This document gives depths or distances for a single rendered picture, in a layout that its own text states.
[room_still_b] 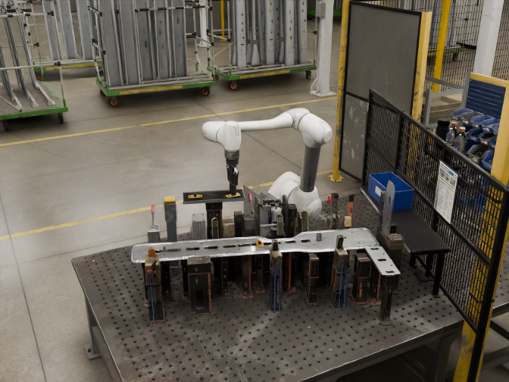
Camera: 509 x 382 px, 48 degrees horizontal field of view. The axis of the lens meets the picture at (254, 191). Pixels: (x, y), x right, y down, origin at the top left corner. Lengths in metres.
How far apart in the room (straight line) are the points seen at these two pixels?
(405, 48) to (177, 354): 3.59
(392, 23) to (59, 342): 3.91
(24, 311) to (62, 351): 0.62
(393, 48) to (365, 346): 3.30
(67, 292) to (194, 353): 2.08
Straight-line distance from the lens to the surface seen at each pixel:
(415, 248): 3.23
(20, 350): 4.35
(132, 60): 9.89
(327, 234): 3.35
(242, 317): 3.16
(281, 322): 3.12
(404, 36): 5.50
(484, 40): 7.54
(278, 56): 11.44
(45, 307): 4.71
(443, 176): 3.30
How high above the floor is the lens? 2.58
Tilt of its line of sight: 24 degrees down
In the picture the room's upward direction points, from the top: straight up
